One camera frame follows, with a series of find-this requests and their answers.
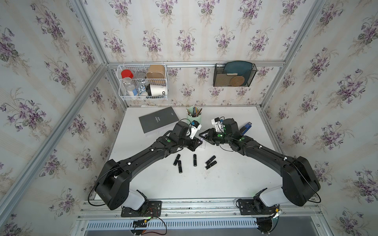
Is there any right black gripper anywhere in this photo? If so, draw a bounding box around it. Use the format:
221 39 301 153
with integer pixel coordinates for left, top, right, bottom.
200 128 232 145

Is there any black lipstick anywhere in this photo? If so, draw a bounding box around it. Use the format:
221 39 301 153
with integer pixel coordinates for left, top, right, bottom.
205 161 217 170
205 155 216 166
178 160 183 174
193 154 197 167
173 154 181 166

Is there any clear acrylic lipstick organizer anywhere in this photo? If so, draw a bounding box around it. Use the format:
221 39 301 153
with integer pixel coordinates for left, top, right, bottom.
198 138 207 149

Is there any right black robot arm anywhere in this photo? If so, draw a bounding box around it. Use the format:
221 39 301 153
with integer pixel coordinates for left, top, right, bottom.
199 128 321 207

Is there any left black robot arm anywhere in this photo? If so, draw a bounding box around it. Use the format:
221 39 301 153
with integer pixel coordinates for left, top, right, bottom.
94 133 203 210

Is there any teal plate in organizer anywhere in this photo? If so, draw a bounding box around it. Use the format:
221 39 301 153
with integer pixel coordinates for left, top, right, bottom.
223 61 253 87

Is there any green pen cup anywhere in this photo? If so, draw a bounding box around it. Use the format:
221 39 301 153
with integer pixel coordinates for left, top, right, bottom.
186 106 202 124

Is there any blue black stapler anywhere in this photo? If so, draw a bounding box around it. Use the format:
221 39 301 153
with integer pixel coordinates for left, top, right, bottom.
239 122 252 135

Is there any dark grey notebook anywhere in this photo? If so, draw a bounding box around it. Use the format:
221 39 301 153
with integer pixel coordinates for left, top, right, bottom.
139 107 179 135

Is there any round woven coaster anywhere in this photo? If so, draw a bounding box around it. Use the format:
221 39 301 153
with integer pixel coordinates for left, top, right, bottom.
229 75 245 87

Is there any white cylindrical cup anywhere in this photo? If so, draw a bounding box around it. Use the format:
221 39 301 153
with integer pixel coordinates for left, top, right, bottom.
146 84 167 96

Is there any clear plastic bottle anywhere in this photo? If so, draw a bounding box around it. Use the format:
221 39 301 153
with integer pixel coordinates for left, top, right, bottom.
122 77 138 97

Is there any red lidded jar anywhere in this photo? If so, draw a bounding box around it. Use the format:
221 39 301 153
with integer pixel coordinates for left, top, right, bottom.
121 69 134 79

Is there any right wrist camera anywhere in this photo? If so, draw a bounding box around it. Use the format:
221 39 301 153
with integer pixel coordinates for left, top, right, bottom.
211 118 241 135

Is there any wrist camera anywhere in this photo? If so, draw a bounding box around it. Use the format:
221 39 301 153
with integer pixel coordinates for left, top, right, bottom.
172 119 202 140
211 118 241 135

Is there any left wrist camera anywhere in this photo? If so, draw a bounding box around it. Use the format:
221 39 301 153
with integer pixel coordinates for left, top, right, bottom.
172 119 202 140

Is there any black mesh wall organizer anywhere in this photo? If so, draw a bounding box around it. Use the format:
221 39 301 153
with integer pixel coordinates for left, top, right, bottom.
213 63 257 88

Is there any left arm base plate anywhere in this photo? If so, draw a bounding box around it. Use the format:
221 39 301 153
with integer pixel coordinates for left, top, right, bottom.
121 200 162 217

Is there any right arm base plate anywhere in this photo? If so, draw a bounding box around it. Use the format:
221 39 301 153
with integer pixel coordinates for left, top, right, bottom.
236 199 279 216

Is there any white wire wall basket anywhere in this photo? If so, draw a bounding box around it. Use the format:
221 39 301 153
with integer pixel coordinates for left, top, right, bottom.
116 64 168 101

